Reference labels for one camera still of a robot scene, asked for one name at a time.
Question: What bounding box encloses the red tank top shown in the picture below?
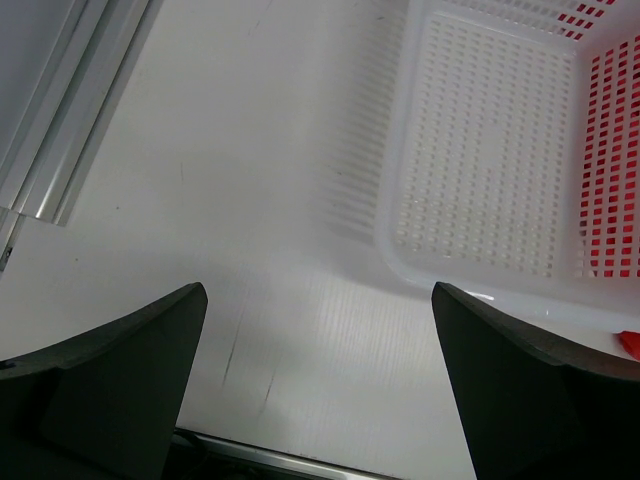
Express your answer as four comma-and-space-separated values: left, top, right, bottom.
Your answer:
617, 331, 640, 361

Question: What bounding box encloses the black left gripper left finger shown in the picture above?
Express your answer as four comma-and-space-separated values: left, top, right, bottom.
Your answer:
1, 282, 208, 479

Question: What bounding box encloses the aluminium frame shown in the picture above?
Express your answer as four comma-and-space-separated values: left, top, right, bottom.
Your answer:
1, 1, 162, 264

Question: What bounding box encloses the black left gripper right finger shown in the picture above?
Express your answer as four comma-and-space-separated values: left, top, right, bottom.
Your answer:
431, 283, 639, 479

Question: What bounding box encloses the white plastic perforated basket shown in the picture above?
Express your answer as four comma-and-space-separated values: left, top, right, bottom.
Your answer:
373, 0, 640, 332

